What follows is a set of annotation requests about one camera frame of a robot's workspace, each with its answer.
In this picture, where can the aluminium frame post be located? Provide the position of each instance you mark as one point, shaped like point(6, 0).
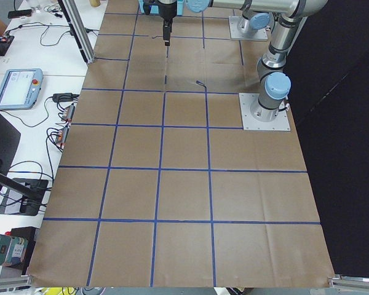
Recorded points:
point(73, 18)

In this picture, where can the green box device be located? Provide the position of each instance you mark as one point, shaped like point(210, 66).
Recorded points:
point(12, 250)

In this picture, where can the black power adapter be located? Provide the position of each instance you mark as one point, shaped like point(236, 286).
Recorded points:
point(62, 97)

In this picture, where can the blue teach pendant tablet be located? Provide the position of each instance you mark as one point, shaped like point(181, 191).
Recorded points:
point(20, 88)

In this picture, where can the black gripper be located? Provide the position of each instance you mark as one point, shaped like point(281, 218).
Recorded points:
point(166, 10)

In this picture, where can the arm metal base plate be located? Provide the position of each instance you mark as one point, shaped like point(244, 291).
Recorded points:
point(241, 30)
point(256, 118)

